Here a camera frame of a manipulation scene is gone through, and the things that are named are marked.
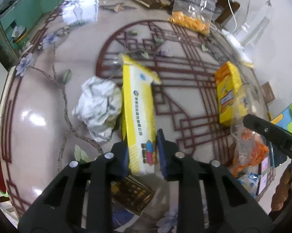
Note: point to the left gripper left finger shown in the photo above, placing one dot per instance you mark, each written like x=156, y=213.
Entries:
x=79, y=198

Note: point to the white paper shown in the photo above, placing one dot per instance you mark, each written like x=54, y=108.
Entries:
x=98, y=107

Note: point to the yellow white medicine box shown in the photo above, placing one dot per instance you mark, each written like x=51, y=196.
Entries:
x=138, y=125

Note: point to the green kitchen trash bin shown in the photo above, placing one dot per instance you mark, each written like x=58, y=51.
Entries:
x=19, y=36

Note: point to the dark brown snack packet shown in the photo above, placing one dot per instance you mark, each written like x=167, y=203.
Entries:
x=154, y=4

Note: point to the orange plastic snack bag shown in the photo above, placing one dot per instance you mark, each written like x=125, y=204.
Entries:
x=250, y=147

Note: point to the blue white sachet wrapper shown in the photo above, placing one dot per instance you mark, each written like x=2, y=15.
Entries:
x=250, y=182

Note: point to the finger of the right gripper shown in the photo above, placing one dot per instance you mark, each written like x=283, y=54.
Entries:
x=279, y=137

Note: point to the yellow tea drink carton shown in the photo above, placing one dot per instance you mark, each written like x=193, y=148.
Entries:
x=228, y=81

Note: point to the bag of orange snacks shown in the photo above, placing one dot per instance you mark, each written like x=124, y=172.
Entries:
x=195, y=15

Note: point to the white desk lamp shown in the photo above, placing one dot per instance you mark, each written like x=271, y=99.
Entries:
x=244, y=40

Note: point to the smartphone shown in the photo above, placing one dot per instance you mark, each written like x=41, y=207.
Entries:
x=263, y=172

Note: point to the colourful blue booklet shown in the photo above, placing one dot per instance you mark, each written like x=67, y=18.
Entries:
x=284, y=120

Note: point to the right hand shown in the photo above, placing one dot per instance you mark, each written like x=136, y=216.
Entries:
x=282, y=190

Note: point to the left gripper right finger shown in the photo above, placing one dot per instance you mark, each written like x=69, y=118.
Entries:
x=210, y=199

